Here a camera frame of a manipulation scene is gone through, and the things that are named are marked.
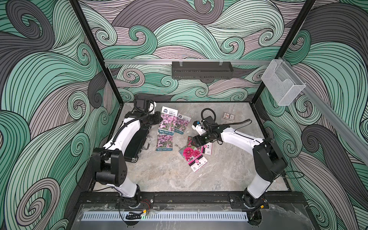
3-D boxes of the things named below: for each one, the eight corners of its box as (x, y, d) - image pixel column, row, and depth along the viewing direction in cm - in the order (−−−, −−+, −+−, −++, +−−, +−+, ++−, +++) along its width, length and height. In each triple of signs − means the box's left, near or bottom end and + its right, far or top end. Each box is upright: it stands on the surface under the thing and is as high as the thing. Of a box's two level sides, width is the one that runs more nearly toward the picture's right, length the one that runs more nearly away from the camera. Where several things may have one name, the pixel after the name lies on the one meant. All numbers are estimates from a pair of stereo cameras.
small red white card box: (222, 118, 113) (222, 116, 111) (223, 113, 116) (224, 111, 114) (233, 121, 110) (234, 119, 109) (234, 116, 114) (235, 114, 112)
